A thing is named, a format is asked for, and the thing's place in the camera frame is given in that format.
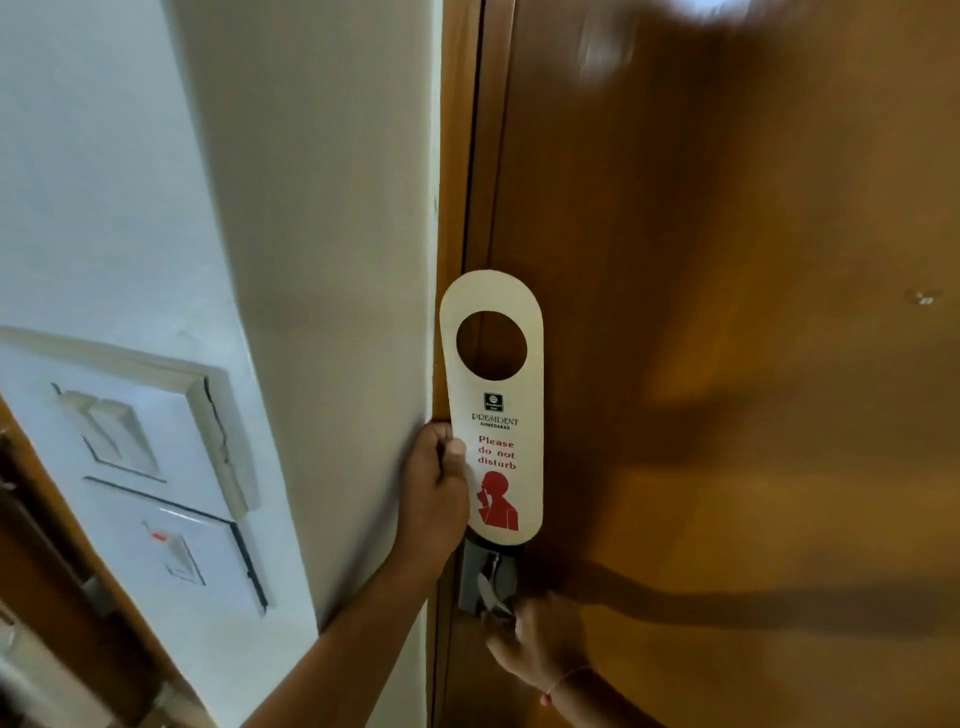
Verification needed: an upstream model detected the person's left hand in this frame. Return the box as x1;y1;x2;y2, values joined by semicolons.
392;420;472;584

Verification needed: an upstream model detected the person's right hand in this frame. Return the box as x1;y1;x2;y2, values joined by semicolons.
483;591;594;696

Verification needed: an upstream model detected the silver door lever handle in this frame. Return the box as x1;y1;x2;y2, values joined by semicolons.
475;551;519;625

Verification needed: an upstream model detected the cream door hanger sign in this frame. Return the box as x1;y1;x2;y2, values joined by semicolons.
438;269;545;546

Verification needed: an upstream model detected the person's left forearm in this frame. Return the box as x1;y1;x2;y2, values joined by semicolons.
241;550;445;728

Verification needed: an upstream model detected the person's right forearm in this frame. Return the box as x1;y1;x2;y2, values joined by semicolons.
541;666;670;728

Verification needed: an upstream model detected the dark metal door lock plate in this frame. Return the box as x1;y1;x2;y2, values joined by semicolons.
456;527;526;621

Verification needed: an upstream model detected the brown wooden door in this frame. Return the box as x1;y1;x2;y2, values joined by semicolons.
442;0;960;728

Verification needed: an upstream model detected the brown wooden cabinet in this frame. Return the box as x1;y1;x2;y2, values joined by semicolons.
0;396;198;728

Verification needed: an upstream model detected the thin red thread bracelet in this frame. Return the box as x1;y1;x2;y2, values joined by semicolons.
540;663;594;708

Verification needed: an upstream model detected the white switch plate dark edge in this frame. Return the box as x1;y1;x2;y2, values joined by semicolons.
82;475;273;615

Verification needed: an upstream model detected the white framed wall switch plate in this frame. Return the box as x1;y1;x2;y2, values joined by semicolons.
0;324;261;522

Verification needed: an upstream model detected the white rocker switch red mark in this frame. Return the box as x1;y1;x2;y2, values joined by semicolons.
141;520;208;588

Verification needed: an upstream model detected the brown wooden door frame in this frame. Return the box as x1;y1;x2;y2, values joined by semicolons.
427;0;519;728

